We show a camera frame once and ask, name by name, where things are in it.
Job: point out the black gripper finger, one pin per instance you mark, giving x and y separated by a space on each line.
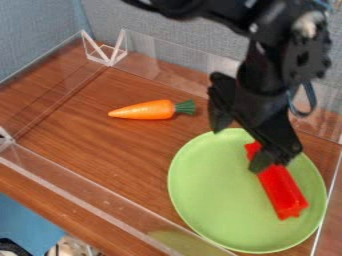
219 116
262 159

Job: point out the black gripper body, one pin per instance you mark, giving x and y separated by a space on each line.
260 114

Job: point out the orange toy carrot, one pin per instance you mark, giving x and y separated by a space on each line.
153 110

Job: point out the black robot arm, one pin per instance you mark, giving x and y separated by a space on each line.
287 55

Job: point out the green plate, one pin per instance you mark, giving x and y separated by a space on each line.
220 201

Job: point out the red plastic block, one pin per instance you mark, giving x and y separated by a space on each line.
283 192

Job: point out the clear acrylic corner bracket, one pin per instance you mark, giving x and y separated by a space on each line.
104 54

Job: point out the clear acrylic enclosure wall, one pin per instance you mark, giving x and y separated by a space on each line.
92 173

